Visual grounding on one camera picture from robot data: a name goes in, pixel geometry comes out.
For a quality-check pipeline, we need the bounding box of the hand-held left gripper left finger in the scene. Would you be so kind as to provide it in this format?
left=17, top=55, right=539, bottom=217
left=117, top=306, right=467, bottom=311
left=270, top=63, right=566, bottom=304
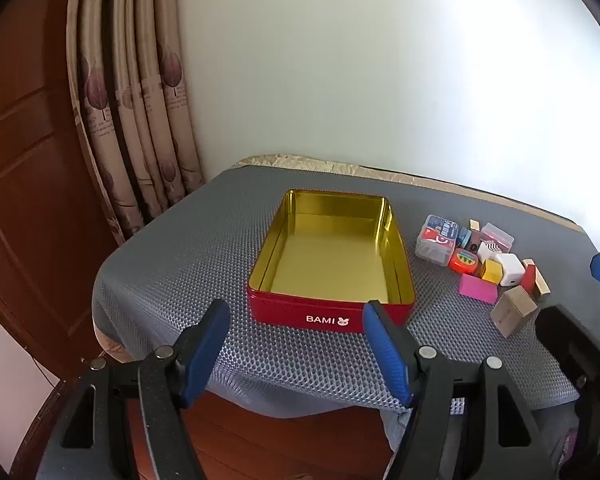
left=35, top=299, right=232, bottom=480

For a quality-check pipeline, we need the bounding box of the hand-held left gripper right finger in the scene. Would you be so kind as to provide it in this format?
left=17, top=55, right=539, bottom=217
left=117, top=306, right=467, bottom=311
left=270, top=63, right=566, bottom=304
left=362, top=300, right=563, bottom=480

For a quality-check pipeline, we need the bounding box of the long wooden block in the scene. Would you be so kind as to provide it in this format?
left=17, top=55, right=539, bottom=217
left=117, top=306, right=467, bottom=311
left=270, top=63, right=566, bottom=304
left=523, top=258, right=551, bottom=303

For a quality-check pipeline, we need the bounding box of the beige carton box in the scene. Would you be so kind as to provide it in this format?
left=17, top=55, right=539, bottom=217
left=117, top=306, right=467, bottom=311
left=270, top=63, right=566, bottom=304
left=490, top=286, right=537, bottom=338

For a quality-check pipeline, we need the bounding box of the white charger plug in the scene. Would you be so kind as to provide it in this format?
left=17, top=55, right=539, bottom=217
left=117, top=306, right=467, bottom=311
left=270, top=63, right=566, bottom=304
left=495, top=253, right=525, bottom=287

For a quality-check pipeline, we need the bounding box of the red tin box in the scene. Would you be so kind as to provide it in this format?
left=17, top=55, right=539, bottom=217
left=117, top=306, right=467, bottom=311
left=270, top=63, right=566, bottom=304
left=246, top=189, right=416, bottom=335

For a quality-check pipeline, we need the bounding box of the pink block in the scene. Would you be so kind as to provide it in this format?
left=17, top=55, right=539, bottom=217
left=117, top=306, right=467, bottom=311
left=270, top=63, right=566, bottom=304
left=458, top=274, right=500, bottom=305

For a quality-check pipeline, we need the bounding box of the clear pink plastic box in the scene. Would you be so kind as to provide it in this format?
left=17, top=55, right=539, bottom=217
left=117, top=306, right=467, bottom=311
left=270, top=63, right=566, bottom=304
left=481, top=222, right=515, bottom=253

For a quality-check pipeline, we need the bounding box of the clear playing card box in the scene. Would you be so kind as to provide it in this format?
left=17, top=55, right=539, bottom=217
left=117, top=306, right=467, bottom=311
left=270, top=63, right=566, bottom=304
left=414, top=214, right=460, bottom=264

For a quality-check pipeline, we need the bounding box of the black-white striped block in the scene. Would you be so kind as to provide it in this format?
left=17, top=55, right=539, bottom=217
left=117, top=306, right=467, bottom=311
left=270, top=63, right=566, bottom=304
left=476, top=240, right=503, bottom=263

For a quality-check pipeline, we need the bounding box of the pink plastic bag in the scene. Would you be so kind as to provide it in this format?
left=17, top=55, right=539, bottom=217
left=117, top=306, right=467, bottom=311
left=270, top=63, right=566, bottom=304
left=560, top=429, right=582, bottom=467

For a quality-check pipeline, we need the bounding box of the grey cloth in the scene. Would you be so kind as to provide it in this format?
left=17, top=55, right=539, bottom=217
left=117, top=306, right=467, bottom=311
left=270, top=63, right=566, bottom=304
left=380, top=406, right=417, bottom=461

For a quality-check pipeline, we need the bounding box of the dark wooden baseboard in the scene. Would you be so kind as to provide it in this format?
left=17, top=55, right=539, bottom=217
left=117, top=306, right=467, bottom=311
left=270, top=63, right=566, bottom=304
left=27, top=376, right=88, bottom=461

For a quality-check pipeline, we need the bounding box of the brown wooden door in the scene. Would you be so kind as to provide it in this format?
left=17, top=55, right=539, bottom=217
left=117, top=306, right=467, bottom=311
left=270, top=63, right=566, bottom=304
left=0, top=0, right=127, bottom=382

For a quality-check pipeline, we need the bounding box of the beige leaf-print curtain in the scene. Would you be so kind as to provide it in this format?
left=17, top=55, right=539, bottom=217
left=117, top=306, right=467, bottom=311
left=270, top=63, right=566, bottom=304
left=66, top=0, right=203, bottom=247

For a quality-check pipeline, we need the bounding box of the thin black wall cable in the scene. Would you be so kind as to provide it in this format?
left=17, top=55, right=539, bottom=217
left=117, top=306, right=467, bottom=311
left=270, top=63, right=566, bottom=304
left=27, top=352, right=58, bottom=388

